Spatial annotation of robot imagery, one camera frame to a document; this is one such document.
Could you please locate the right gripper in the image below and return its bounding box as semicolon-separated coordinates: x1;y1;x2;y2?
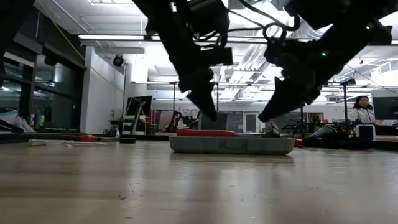
257;21;392;123

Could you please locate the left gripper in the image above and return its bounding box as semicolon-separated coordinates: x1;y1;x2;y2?
178;65;219;123

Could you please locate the grey plastic tool case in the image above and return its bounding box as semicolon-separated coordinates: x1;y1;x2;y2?
169;134;295;156

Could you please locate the thin steel screwdriver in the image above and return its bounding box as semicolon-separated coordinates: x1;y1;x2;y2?
28;138;108;147

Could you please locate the grey framed screen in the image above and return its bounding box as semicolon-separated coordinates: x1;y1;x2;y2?
198;111;228;131

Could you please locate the glass panel door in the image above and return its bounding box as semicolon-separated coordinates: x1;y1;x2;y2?
243;111;259;133

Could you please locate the dark computer monitor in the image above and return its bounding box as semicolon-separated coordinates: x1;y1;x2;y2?
372;89;398;121
125;95;154;118

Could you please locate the person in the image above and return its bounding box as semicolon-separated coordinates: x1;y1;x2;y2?
349;95;376;125

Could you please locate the white boxy device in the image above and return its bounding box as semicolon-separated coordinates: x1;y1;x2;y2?
356;124;377;141

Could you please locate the long ceiling light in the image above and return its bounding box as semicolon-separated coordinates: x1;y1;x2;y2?
77;34;146;40

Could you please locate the white and teal bundle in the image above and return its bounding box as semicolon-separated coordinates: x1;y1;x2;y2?
0;107;35;134

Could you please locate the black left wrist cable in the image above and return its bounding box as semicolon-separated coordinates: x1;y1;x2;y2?
192;27;231;48

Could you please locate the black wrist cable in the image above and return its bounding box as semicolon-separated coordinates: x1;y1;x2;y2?
192;27;231;48
226;0;301;42

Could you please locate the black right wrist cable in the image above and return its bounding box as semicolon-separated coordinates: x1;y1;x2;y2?
226;0;301;42

